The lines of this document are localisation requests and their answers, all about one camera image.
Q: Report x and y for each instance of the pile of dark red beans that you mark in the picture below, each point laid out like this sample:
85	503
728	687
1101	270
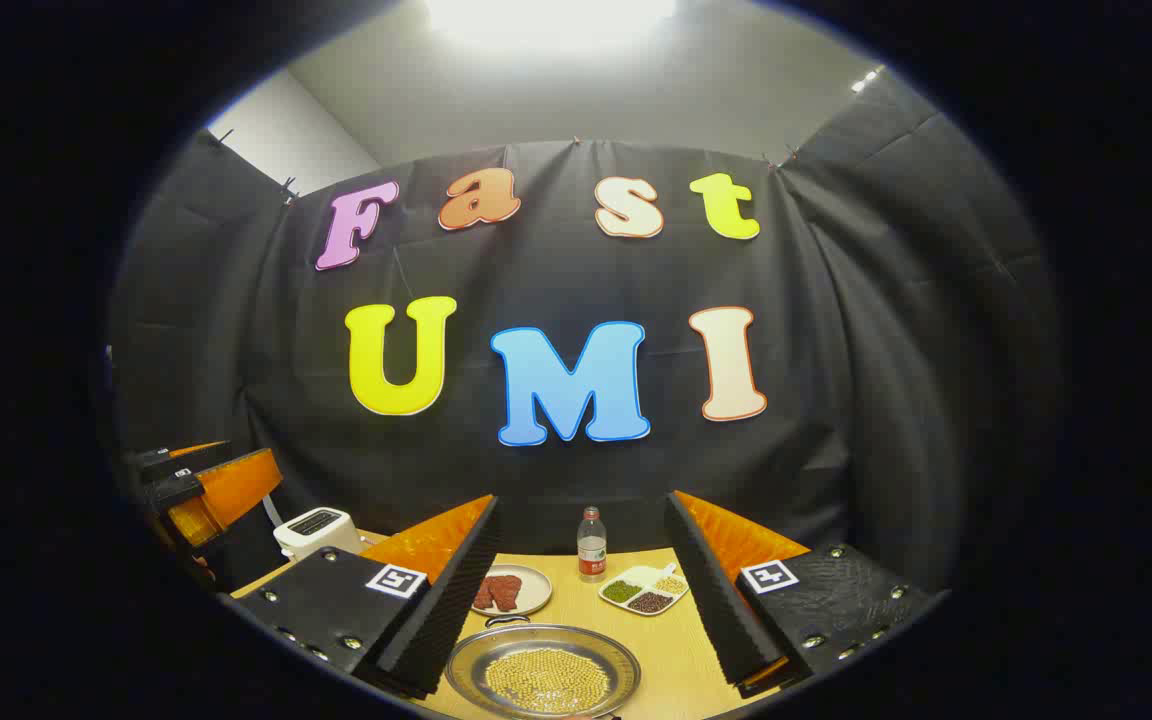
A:
650	602

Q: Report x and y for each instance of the white toaster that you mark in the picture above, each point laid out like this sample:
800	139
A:
316	530

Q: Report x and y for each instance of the clear plastic water bottle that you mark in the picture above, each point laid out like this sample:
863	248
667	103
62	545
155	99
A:
591	545

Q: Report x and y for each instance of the black backdrop cloth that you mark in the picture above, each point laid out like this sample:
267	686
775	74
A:
536	270

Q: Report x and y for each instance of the round white plate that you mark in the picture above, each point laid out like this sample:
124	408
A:
534	590

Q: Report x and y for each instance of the large ceiling light panel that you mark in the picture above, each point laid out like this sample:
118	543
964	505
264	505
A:
546	20

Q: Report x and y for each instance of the small ceiling light panel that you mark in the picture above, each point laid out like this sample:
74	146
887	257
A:
866	80

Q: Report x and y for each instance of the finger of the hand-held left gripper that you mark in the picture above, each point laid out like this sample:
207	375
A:
171	455
226	490

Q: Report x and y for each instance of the pile of green mung beans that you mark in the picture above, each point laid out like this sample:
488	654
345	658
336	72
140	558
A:
622	591

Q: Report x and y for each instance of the stainless steel pot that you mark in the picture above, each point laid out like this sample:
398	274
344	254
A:
466	670

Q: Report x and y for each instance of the pile of small yellow beans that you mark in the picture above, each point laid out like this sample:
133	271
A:
671	585

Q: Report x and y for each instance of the pile of soybeans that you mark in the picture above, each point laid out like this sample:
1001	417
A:
548	680

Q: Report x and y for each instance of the brown meat piece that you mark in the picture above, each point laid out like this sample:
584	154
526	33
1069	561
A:
506	590
484	597

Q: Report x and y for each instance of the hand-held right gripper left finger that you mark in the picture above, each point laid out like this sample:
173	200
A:
446	600

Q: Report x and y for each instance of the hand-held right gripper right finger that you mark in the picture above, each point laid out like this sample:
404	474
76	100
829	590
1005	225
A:
716	600

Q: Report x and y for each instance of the white divided dish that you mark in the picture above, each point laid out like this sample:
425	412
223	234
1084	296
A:
644	577

